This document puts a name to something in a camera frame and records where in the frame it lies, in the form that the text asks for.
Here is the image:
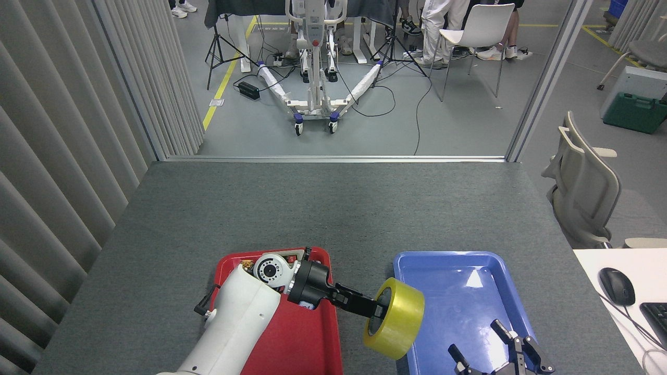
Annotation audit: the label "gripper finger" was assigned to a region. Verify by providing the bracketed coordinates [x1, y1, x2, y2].
[490, 319, 555, 375]
[333, 284, 391, 308]
[448, 344, 477, 375]
[333, 296, 386, 319]

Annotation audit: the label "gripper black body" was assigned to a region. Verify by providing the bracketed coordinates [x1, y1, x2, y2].
[288, 260, 339, 308]

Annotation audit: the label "yellow tape roll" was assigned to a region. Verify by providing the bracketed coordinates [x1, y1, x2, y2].
[363, 278, 425, 361]

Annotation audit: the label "red plastic tray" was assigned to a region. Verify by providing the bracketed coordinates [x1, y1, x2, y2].
[208, 247, 343, 375]

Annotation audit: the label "blue plastic tray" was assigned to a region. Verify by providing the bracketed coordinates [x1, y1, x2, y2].
[393, 252, 540, 375]

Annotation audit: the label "black computer mouse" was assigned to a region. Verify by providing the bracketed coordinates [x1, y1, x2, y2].
[598, 268, 636, 307]

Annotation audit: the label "black keyboard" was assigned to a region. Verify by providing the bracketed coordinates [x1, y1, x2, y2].
[639, 303, 667, 349]

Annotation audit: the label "white desk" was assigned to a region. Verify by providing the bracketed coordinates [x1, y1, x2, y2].
[573, 248, 667, 375]

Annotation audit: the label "beige office chair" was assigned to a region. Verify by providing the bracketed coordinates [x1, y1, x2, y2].
[541, 111, 622, 249]

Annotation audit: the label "person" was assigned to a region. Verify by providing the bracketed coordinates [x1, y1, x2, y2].
[283, 16, 356, 58]
[169, 0, 197, 19]
[453, 0, 533, 61]
[386, 15, 422, 43]
[414, 0, 472, 70]

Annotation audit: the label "white wheeled stand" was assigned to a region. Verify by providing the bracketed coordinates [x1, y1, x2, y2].
[257, 0, 386, 137]

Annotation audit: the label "black tripod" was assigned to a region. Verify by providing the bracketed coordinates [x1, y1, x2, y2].
[205, 0, 259, 91]
[371, 0, 429, 88]

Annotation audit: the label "green plastic case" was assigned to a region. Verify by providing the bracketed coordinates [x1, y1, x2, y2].
[603, 93, 667, 135]

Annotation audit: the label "table with dark cloth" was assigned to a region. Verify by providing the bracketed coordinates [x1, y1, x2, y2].
[204, 0, 402, 72]

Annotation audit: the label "beige vertical blinds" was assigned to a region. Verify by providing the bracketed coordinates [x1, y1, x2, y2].
[607, 0, 667, 53]
[0, 0, 205, 375]

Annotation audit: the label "white plastic chair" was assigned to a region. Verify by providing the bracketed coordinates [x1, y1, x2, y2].
[429, 4, 515, 103]

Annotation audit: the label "grey round stool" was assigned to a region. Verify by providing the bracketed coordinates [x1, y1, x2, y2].
[597, 41, 667, 91]

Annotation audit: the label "blue bin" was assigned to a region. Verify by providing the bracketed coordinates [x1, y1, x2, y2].
[604, 0, 629, 21]

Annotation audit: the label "black mouse cable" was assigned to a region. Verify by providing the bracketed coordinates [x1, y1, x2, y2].
[598, 292, 667, 349]

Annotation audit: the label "white cable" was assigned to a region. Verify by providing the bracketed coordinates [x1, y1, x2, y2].
[641, 348, 667, 375]

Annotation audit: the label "silver rail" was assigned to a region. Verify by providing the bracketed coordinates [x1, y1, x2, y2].
[166, 155, 507, 163]

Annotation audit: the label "black floor cable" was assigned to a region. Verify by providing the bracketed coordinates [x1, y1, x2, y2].
[333, 62, 397, 118]
[413, 77, 434, 156]

